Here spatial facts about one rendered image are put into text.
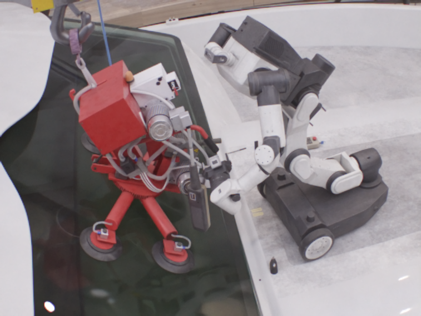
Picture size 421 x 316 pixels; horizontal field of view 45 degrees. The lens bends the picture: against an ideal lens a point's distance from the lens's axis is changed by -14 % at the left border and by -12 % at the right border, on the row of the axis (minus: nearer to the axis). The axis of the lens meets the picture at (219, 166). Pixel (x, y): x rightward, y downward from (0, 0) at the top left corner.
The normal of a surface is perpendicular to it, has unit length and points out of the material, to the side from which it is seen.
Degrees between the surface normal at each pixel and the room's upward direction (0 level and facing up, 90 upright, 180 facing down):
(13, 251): 21
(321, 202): 0
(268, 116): 57
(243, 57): 49
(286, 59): 87
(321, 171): 90
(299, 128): 115
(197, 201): 90
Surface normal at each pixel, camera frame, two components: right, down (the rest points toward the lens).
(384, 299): -0.02, -0.58
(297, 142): 0.37, 0.59
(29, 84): 0.28, -0.79
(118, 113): 0.17, 0.64
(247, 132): -0.11, -0.87
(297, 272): -0.07, -0.75
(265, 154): -0.33, 0.11
